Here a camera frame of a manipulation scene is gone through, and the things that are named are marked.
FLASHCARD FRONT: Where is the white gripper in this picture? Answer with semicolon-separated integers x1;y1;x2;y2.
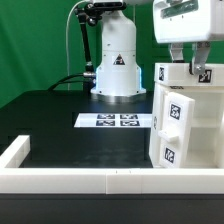
153;0;224;75

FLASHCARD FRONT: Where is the black cable bundle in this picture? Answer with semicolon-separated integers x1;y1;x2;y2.
48;72;98;92

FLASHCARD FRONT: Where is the white cabinet top block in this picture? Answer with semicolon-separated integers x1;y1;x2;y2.
154;63;224;87

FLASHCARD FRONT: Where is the white cabinet body box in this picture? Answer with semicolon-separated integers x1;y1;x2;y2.
149;84;224;168

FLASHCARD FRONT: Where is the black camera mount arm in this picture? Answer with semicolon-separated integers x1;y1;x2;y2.
75;3;102;77

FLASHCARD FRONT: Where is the white U-shaped fence frame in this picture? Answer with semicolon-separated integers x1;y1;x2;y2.
0;135;224;194

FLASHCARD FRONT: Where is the white marker base plate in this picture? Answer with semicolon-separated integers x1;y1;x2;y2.
74;113;152;128

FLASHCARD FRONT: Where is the white cabinet door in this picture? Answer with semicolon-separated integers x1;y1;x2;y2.
158;92;195;168

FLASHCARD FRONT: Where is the grey thin cable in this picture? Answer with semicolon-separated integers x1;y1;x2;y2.
65;0;88;91

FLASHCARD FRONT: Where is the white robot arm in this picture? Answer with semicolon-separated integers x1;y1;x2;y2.
90;0;224;97

